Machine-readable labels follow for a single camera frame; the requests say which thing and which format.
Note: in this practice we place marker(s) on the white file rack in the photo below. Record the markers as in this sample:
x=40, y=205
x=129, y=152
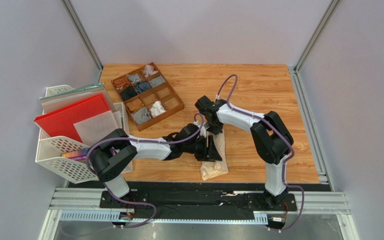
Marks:
x=50, y=149

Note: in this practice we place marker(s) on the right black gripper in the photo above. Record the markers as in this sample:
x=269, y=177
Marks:
x=214, y=125

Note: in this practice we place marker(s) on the striped blue rolled cloth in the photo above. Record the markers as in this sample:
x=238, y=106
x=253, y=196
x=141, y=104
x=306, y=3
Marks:
x=142, y=86

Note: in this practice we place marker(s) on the orange rolled cloth top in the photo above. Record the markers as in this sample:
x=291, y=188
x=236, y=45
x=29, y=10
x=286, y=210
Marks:
x=121, y=83

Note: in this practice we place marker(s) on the brown compartment organizer box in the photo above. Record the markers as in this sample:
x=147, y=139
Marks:
x=164, y=93

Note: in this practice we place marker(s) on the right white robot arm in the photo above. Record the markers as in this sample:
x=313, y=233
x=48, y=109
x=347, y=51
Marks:
x=273, y=141

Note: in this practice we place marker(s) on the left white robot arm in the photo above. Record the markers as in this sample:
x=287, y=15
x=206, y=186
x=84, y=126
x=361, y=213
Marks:
x=109, y=157

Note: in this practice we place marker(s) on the grey rolled cloth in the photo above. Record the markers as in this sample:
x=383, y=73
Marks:
x=157, y=81
x=134, y=78
x=141, y=116

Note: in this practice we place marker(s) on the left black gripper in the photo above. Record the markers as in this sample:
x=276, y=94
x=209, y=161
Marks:
x=209, y=153

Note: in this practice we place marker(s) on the purple book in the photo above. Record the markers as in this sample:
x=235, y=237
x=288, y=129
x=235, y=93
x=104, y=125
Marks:
x=77, y=155

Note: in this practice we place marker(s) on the red folder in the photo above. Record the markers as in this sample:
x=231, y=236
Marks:
x=61, y=122

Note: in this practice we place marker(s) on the white underwear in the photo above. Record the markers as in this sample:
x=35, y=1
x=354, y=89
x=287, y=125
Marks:
x=157, y=109

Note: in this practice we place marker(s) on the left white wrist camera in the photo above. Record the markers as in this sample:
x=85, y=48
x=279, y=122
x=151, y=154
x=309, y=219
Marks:
x=204, y=126

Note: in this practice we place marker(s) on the beige boxer shorts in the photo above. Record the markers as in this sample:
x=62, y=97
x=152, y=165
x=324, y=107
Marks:
x=210, y=170

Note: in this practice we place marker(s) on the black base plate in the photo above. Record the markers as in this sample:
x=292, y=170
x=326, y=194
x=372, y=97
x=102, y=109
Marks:
x=191, y=197

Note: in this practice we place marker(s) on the translucent white folder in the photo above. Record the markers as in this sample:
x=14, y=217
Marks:
x=95, y=128

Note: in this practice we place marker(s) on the grey rolled cloth top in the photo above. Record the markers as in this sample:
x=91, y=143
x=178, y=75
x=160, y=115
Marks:
x=134, y=78

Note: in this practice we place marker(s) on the grey folder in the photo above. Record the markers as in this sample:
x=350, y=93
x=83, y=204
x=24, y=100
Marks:
x=60, y=96

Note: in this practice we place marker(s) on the grey rolled cloth right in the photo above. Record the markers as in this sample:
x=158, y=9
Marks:
x=157, y=81

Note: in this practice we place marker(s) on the orange rolled cloth lower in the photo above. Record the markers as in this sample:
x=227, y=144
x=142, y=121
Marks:
x=134, y=105

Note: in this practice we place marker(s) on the orange rolled cloth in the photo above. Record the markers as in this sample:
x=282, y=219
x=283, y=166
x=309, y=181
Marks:
x=121, y=83
x=134, y=105

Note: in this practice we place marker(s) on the white slotted cable duct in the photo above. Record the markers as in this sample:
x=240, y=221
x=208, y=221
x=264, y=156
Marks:
x=119, y=216

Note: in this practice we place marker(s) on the pink rolled cloth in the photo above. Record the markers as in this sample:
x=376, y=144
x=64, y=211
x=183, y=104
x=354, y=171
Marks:
x=149, y=70

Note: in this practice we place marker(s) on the black rolled cloth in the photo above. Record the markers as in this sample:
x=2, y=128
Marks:
x=128, y=93

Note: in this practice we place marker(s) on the grey rolled cloth lower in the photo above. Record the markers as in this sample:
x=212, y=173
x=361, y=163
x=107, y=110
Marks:
x=141, y=116

